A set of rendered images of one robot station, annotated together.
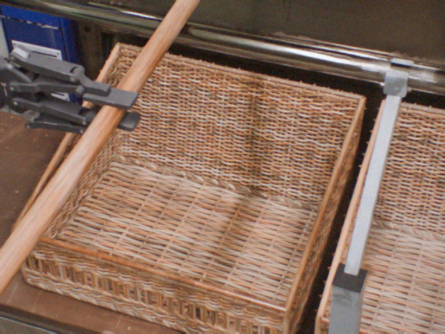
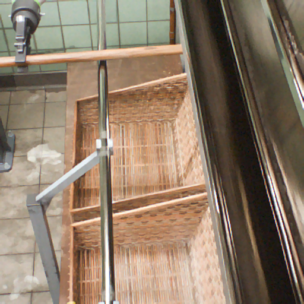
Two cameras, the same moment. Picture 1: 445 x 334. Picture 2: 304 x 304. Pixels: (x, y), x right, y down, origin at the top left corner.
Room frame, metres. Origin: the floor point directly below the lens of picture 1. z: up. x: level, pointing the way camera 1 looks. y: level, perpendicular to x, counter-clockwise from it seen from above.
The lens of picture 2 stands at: (0.69, -1.31, 2.34)
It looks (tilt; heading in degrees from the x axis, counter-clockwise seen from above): 47 degrees down; 65
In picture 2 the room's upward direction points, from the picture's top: 1 degrees counter-clockwise
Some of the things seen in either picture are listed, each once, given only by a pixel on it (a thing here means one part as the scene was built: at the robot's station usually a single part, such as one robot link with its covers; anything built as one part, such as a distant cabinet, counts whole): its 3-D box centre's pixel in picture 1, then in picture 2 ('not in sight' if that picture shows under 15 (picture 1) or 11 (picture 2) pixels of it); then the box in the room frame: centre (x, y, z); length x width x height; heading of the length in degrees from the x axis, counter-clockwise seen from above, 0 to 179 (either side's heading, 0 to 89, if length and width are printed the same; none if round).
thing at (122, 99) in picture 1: (110, 97); (21, 54); (0.96, 0.14, 1.21); 0.07 x 0.03 x 0.01; 69
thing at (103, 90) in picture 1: (90, 82); (20, 44); (0.97, 0.17, 1.23); 0.05 x 0.01 x 0.03; 69
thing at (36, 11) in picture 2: not in sight; (27, 15); (1.04, 0.36, 1.19); 0.12 x 0.06 x 0.09; 159
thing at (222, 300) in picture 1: (195, 188); (137, 150); (1.28, 0.05, 0.72); 0.56 x 0.49 x 0.28; 67
